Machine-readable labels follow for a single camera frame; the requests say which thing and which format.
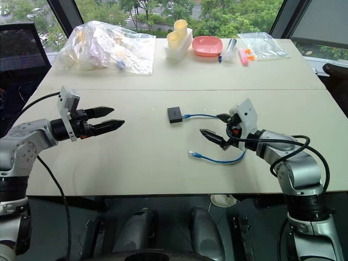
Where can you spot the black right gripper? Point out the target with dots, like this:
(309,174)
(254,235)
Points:
(233,126)

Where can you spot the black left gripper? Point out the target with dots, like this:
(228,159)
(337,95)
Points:
(81,127)

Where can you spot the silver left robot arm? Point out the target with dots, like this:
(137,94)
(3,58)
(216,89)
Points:
(24,141)

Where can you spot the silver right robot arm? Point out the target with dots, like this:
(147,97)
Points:
(299,168)

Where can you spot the small black adapter box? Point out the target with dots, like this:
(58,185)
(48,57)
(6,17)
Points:
(174,114)

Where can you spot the blue capped pen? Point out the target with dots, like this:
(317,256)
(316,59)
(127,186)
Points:
(220,58)

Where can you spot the large clear plastic bag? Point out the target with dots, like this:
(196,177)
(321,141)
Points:
(103,46)

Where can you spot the white round table foot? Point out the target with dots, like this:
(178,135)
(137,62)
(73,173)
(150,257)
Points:
(223,200)

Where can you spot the pink bar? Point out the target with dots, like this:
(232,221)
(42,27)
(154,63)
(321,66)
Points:
(243,57)

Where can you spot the small orange piece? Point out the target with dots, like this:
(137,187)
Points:
(248,51)
(253,58)

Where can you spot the clear plastic tube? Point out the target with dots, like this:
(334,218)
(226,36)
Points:
(229,49)

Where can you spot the pink plastic bowl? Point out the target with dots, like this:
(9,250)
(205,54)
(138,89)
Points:
(207,46)

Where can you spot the white cup holder box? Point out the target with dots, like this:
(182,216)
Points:
(180,47)

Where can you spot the small clear zip bag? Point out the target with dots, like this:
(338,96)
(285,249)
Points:
(263,46)

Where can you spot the pale yellow plastic cup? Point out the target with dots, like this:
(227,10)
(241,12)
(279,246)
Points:
(174,40)
(180,26)

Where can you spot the dark rounded grey shape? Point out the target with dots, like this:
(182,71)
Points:
(206,233)
(136,231)

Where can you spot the black mesh office chair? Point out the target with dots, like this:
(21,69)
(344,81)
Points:
(19,49)

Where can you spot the dark brown chair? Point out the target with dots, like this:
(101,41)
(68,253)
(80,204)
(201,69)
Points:
(337,81)

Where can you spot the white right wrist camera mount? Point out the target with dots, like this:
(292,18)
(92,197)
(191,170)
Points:
(248,114)

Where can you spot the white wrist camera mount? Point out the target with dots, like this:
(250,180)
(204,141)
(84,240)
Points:
(248,114)
(66,102)

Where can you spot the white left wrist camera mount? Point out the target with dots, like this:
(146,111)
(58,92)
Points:
(66,102)

